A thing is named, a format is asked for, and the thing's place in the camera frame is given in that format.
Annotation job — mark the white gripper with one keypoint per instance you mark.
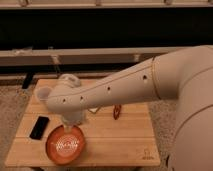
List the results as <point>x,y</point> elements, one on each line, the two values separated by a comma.
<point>74,118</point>

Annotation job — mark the white rectangular sponge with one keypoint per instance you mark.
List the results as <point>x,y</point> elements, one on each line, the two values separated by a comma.
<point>94,110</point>

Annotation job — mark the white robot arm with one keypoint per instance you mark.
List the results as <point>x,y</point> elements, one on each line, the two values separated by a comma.
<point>185,75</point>

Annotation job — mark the black smartphone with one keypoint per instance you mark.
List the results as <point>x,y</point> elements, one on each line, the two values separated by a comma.
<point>39,128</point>

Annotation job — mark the white plastic cup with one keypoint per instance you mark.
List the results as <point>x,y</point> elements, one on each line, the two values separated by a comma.
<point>42,93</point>

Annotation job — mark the red pretzel-shaped object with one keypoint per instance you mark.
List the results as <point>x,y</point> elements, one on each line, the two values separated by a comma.
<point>116,111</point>

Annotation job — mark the orange bowl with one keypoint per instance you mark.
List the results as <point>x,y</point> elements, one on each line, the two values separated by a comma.
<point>64,146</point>

